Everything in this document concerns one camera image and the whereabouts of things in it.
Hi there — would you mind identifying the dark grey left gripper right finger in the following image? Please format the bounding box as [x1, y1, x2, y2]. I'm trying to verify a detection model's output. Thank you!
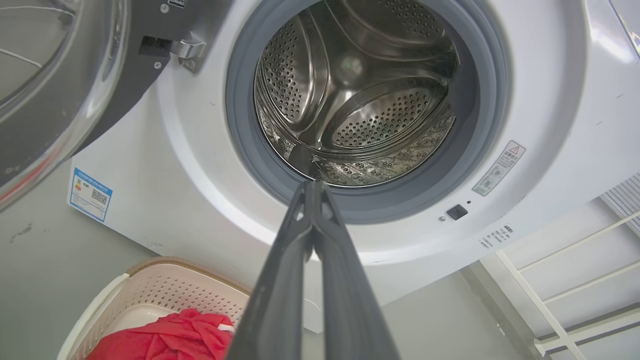
[314, 181, 401, 360]

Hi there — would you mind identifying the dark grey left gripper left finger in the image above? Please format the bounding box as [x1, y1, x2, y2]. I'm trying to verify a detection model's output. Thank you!
[226, 181, 315, 360]

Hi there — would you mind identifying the red garment with white trim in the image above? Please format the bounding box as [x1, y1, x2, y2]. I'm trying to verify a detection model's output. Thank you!
[87, 308, 236, 360]

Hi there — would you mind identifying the cream perforated laundry basket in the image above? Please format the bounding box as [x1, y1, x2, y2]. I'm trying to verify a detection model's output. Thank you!
[56, 256, 252, 360]

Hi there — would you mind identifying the stainless steel washing machine drum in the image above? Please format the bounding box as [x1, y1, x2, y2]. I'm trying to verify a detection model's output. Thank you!
[254, 0, 460, 188]

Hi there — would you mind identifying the black glass washer door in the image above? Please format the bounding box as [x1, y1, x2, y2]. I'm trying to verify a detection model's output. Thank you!
[0, 0, 236, 213]

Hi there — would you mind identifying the round white filter cover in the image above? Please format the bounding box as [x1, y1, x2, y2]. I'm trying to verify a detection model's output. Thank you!
[302, 297, 324, 334]

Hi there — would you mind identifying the small printed text label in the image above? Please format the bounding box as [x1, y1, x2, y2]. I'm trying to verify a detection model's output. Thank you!
[478, 225, 516, 249]

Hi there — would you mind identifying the white front-load washing machine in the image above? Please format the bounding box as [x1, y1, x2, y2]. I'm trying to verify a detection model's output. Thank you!
[67, 0, 640, 333]

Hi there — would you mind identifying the grey rubber door gasket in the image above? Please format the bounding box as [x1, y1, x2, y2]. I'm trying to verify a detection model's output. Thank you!
[225, 0, 512, 225]

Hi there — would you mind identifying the grey warning sticker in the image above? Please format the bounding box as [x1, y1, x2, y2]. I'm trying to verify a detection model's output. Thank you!
[472, 140, 527, 197]

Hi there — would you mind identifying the blue energy label sticker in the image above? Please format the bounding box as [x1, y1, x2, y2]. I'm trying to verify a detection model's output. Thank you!
[67, 167, 114, 223]

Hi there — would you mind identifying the silver door hinge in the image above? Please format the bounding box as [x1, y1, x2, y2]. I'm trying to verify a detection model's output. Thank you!
[170, 32, 208, 75]

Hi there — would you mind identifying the white slatted vent grille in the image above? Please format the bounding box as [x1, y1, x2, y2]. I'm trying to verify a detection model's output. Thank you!
[600, 173, 640, 238]

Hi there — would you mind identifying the white metal rack frame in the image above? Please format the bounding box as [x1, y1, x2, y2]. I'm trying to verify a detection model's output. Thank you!
[480, 210, 640, 360]

